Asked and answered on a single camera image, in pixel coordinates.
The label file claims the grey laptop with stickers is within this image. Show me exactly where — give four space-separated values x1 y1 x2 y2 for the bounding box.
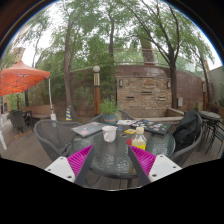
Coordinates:
70 121 107 138

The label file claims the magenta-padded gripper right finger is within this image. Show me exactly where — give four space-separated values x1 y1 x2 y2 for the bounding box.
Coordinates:
128 144 183 187

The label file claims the black jacket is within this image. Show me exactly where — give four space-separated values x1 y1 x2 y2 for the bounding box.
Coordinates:
172 109 203 153

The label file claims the blue yellow striped cone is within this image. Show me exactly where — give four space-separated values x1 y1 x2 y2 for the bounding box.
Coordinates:
64 105 73 122

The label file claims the clear bottle with yellow label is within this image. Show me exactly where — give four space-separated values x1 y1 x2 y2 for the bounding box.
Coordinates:
131 126 148 151

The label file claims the white mug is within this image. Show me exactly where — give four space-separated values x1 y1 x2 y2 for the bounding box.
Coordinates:
101 125 118 144

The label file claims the wooden lamp post, globe light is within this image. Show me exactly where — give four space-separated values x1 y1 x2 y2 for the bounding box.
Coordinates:
92 65 102 117

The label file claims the group of dark chairs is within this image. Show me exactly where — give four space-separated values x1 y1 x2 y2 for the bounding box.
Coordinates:
8 109 34 134

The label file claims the white printed booklet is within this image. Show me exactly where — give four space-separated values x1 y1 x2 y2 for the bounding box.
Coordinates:
115 119 136 127

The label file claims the orange canopy tent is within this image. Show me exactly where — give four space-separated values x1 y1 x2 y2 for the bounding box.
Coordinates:
0 59 57 121

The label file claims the round dark side table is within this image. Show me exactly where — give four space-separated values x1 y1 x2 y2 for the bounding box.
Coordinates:
198 110 224 158

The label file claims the wooden bench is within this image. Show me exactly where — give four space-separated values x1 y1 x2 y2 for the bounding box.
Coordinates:
23 104 54 121

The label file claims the green plant in blue pot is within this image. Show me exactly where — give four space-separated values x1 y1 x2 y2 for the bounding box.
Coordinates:
99 96 120 126

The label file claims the black laptop with stickers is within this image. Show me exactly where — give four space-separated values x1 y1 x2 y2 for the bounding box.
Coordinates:
131 118 173 136

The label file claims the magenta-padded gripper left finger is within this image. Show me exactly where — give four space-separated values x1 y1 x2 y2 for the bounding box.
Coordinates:
44 143 96 187

